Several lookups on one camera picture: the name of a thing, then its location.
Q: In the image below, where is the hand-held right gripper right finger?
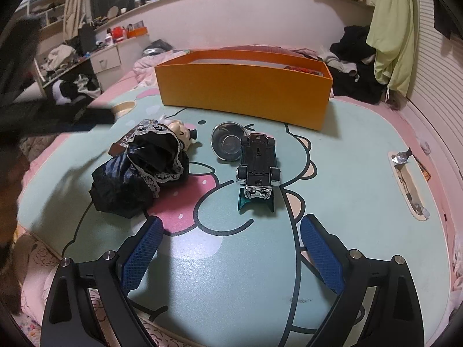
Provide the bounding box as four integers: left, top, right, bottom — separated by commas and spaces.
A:
300, 214, 425, 347

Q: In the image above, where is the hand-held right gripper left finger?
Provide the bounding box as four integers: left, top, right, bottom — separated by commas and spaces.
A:
41, 215, 170, 347

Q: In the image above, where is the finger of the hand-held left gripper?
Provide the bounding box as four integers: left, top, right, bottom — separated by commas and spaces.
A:
20, 102, 116, 137

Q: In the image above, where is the brown printed packet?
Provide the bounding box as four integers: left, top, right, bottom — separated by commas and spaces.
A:
109, 123, 145, 157

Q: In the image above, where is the doll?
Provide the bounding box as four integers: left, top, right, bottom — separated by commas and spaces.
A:
89, 114, 203, 219

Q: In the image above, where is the teal toy car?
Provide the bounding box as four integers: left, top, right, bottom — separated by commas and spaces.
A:
235, 133, 282, 213

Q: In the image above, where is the small metal bowl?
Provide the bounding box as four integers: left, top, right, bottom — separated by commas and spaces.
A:
211, 122, 250, 161

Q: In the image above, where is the orange cardboard box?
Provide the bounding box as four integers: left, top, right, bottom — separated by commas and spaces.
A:
155, 46, 334, 131

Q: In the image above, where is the person's left forearm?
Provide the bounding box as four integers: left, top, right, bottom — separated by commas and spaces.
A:
0, 145, 31, 315

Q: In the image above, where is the black and white garment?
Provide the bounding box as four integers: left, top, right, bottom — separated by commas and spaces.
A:
51, 74, 102, 105

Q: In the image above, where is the beige garment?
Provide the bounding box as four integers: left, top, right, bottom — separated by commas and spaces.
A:
45, 45, 76, 71

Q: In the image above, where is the white drawer cabinet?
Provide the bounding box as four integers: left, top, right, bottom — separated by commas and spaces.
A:
89, 34, 150, 91

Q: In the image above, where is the black monitor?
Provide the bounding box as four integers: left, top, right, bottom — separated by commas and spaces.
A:
78, 23, 96, 53

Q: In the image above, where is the crumpled foil piece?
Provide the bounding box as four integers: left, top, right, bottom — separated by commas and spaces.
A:
409, 191, 431, 219
392, 147, 413, 169

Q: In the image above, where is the dark grey bag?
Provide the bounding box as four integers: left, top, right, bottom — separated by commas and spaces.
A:
143, 39, 173, 56

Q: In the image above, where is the pile of black clothes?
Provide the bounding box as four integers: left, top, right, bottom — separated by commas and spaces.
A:
327, 25, 389, 105

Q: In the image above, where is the red and black toy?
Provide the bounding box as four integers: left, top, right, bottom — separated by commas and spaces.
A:
284, 65, 322, 76

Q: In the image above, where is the white louvered door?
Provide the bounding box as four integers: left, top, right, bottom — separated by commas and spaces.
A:
401, 0, 463, 203

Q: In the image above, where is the light green hanging garment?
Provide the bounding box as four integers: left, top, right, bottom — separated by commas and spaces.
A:
366, 0, 416, 96

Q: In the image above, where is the black hanging garment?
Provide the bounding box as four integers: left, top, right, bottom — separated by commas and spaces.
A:
432, 0, 463, 40

